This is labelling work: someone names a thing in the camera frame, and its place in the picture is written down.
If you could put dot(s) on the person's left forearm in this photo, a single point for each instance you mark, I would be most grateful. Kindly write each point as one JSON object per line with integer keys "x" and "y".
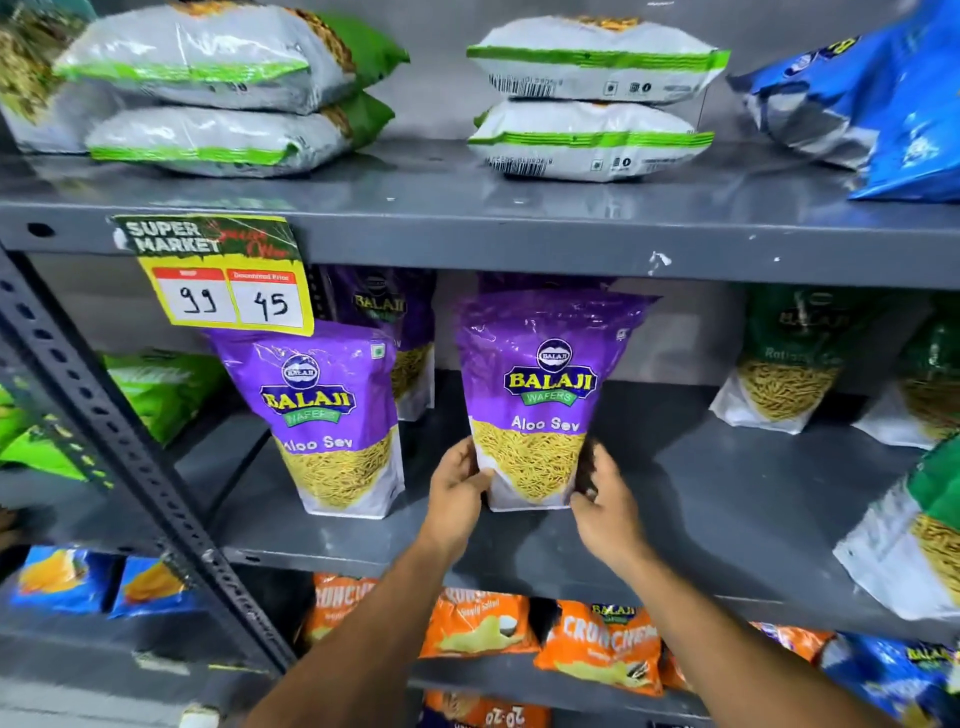
{"x": 360, "y": 652}

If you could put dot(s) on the person's right hand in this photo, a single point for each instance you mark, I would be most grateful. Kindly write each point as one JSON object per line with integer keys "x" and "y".
{"x": 611, "y": 525}

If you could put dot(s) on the grey perforated rack upright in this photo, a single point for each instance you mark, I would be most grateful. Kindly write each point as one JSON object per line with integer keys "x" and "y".
{"x": 112, "y": 435}

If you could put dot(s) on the white and green snack packet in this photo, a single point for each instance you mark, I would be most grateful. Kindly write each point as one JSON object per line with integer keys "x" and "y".
{"x": 592, "y": 64}
{"x": 217, "y": 139}
{"x": 37, "y": 82}
{"x": 210, "y": 52}
{"x": 585, "y": 142}

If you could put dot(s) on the grey metal shelf rack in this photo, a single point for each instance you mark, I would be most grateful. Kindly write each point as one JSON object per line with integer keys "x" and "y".
{"x": 525, "y": 225}

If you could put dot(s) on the blue snack packet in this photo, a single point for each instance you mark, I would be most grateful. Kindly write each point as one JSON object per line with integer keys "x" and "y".
{"x": 810, "y": 97}
{"x": 922, "y": 120}

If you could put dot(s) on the dark green snack packet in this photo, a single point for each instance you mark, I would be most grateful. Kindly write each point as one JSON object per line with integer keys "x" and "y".
{"x": 922, "y": 390}
{"x": 795, "y": 352}
{"x": 907, "y": 540}

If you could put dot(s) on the orange chips packet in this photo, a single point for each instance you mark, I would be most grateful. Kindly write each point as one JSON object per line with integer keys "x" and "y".
{"x": 600, "y": 645}
{"x": 795, "y": 639}
{"x": 476, "y": 622}
{"x": 337, "y": 600}
{"x": 487, "y": 712}

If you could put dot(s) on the light green snack packet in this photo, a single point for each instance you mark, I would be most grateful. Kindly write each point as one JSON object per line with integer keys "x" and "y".
{"x": 165, "y": 390}
{"x": 34, "y": 442}

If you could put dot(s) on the purple snack packet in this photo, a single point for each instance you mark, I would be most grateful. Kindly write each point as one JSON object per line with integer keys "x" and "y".
{"x": 540, "y": 282}
{"x": 322, "y": 397}
{"x": 390, "y": 307}
{"x": 540, "y": 352}

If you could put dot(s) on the person's right thumb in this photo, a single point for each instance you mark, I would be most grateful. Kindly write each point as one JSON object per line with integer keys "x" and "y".
{"x": 584, "y": 506}

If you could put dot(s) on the yellow and green price tag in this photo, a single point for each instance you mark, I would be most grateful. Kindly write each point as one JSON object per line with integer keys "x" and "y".
{"x": 225, "y": 285}

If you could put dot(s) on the blue chips packet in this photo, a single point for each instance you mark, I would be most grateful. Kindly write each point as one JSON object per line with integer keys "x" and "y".
{"x": 154, "y": 589}
{"x": 60, "y": 577}
{"x": 892, "y": 675}

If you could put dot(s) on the person's left thumb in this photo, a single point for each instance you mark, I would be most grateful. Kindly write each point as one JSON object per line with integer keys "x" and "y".
{"x": 481, "y": 486}

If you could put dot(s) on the person's left hand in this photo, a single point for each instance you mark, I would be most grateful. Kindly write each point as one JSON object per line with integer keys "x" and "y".
{"x": 450, "y": 510}

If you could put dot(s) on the person's right forearm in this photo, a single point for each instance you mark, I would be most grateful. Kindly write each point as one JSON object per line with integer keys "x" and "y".
{"x": 735, "y": 660}

